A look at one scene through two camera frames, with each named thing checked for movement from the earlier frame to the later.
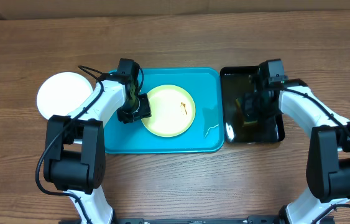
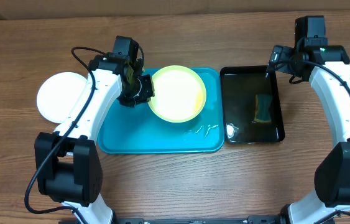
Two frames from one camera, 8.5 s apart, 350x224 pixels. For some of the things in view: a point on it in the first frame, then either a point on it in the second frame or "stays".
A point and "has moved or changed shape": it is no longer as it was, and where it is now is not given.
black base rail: [258, 219] stays
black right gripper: [253, 112] to [278, 56]
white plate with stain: [59, 93] stays
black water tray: [242, 122] stays
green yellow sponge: [240, 111] has moved or changed shape
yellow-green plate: [172, 109] has moved or changed shape
